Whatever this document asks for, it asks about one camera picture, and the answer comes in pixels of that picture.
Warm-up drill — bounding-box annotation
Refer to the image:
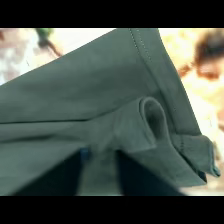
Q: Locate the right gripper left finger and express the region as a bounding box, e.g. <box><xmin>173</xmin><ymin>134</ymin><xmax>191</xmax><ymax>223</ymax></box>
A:
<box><xmin>14</xmin><ymin>149</ymin><xmax>84</xmax><ymax>197</ymax></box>

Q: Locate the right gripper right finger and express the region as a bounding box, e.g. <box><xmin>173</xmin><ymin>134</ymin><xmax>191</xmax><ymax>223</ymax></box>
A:
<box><xmin>115</xmin><ymin>150</ymin><xmax>186</xmax><ymax>197</ymax></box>

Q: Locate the brown T-shirt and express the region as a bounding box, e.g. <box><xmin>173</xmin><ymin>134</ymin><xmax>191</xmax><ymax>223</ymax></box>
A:
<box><xmin>0</xmin><ymin>28</ymin><xmax>222</xmax><ymax>197</ymax></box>

